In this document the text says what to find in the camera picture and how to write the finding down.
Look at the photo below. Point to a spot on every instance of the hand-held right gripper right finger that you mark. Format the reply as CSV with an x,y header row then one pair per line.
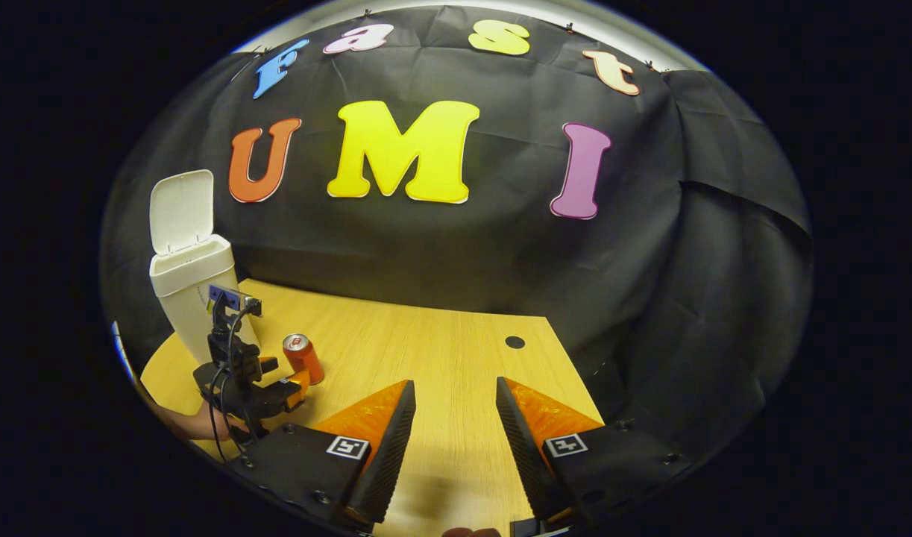
x,y
530,462

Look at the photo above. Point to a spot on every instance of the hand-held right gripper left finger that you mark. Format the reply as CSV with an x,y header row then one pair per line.
x,y
388,462

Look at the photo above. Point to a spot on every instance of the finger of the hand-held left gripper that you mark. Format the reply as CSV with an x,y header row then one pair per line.
x,y
297,391
268,365

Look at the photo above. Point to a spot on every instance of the orange pop can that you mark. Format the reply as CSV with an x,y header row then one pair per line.
x,y
304,364

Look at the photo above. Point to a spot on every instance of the white desktop garbage bin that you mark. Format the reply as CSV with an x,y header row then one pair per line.
x,y
183,276

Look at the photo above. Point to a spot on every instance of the wooden desktop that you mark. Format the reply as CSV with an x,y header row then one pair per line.
x,y
426,358

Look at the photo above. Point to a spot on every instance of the black backdrop cloth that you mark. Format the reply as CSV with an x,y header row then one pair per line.
x,y
500,246

